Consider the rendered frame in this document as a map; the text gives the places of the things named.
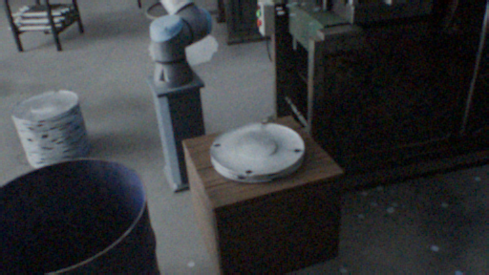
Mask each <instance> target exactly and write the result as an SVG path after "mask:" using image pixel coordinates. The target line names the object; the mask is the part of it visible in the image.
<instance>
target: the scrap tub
mask: <svg viewBox="0 0 489 275"><path fill-rule="evenodd" d="M153 235H154V236H153ZM156 247H157V240H156V236H155V230H154V228H153V227H152V225H151V217H150V212H149V208H148V204H147V193H146V185H145V183H144V180H142V177H141V176H140V175H139V173H137V172H136V171H135V169H132V168H131V167H130V166H128V165H125V164H123V163H121V162H119V161H113V160H110V159H99V158H81V159H69V160H61V161H58V162H55V163H51V164H46V165H43V166H41V167H39V168H34V169H32V170H31V171H29V172H25V173H24V174H22V175H20V176H17V177H16V178H14V179H13V180H9V181H8V182H7V183H4V184H3V185H2V186H0V275H161V273H160V271H159V263H158V258H157V253H156Z"/></svg>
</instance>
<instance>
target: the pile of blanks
mask: <svg viewBox="0 0 489 275"><path fill-rule="evenodd" d="M13 121H14V123H15V126H16V128H17V131H18V136H19V137H20V138H21V141H22V144H23V145H24V149H25V151H26V154H27V157H28V161H29V163H30V164H31V165H32V166H33V167H35V168H39V167H41V166H43V165H46V164H51V163H55V162H58V161H61V160H69V159H81V158H84V157H85V156H86V155H87V154H88V152H89V151H90V149H91V142H90V141H89V137H88V130H87V127H86V124H85V121H84V117H83V114H82V112H81V110H80V104H79V102H78V104H77V106H76V107H75V108H74V109H73V110H72V111H71V112H70V113H69V114H66V115H65V116H63V117H59V118H56V119H54V120H51V121H44V122H43V121H41V122H39V123H22V122H19V121H16V120H13Z"/></svg>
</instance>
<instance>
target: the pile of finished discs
mask: <svg viewBox="0 0 489 275"><path fill-rule="evenodd" d="M210 154H211V160H212V163H213V165H215V166H214V168H215V169H217V170H218V172H219V173H221V174H222V175H223V176H225V177H226V178H230V179H231V180H235V181H242V182H249V183H261V182H268V181H274V180H272V179H274V178H276V180H279V179H281V178H285V177H287V176H288V175H289V174H291V173H293V172H294V171H295V170H297V169H298V168H299V166H300V165H301V163H302V161H303V159H304V155H305V145H304V142H303V141H302V139H301V138H300V136H299V135H298V134H296V133H295V132H293V130H289V129H288V128H287V127H285V126H282V125H276V124H271V123H268V125H264V124H261V123H249V124H245V125H238V126H236V127H233V128H231V129H229V130H226V131H225V132H223V133H221V134H220V135H218V137H216V138H215V139H214V141H213V145H211V147H210Z"/></svg>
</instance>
